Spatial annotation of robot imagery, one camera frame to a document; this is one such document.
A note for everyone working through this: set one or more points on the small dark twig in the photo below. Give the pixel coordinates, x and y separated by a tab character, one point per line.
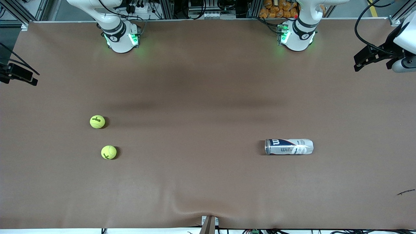
406	192

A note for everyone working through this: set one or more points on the yellow-green Wilson tennis ball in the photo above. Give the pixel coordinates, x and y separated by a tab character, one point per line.
109	152
97	121

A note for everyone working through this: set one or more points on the camera support post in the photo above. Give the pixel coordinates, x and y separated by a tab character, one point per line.
208	226

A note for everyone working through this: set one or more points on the white power strip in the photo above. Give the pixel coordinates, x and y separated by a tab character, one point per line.
213	15

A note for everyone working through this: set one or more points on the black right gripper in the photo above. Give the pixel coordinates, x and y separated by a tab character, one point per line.
7	71

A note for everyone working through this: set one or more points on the orange padded objects pile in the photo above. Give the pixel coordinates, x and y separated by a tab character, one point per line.
276	9

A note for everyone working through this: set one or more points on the aluminium frame profile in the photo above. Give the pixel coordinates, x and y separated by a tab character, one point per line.
254	8
401	11
166	8
19	14

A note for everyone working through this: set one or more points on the clear Wilson tennis ball can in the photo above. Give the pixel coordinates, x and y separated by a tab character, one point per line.
289	147

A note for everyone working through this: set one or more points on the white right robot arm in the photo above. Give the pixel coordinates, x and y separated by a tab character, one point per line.
120	42

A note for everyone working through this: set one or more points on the white socket box black plugs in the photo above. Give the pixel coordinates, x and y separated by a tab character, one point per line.
138	8

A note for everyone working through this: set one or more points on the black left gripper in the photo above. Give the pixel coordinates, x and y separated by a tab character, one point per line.
389	49

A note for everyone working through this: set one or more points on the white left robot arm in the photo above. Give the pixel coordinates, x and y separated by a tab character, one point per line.
299	40

